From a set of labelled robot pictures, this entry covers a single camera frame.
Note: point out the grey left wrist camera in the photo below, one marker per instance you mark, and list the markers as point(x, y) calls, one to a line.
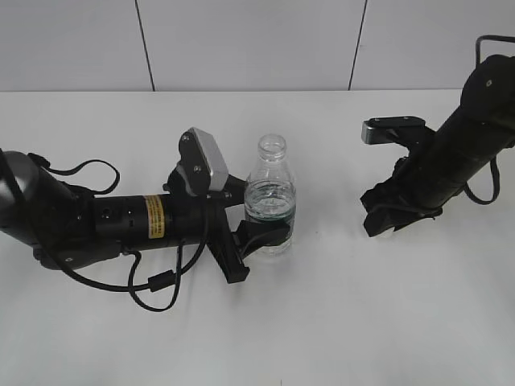
point(201, 163)

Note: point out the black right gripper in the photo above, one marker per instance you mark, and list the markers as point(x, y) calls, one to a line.
point(387, 207)

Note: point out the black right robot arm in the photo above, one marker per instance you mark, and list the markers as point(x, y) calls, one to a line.
point(440, 163)

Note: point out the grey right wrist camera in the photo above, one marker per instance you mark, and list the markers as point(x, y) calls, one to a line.
point(404, 130)

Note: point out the clear Cestbon water bottle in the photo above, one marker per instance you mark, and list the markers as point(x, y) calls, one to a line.
point(270, 192)

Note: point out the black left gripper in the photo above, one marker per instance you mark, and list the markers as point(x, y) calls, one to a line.
point(203, 220)

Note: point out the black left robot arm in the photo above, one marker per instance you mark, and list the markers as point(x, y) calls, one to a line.
point(71, 227)

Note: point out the white green bottle cap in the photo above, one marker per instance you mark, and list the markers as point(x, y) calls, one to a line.
point(387, 234)

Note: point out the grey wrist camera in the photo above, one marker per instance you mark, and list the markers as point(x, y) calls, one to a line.
point(404, 130)
point(201, 163)

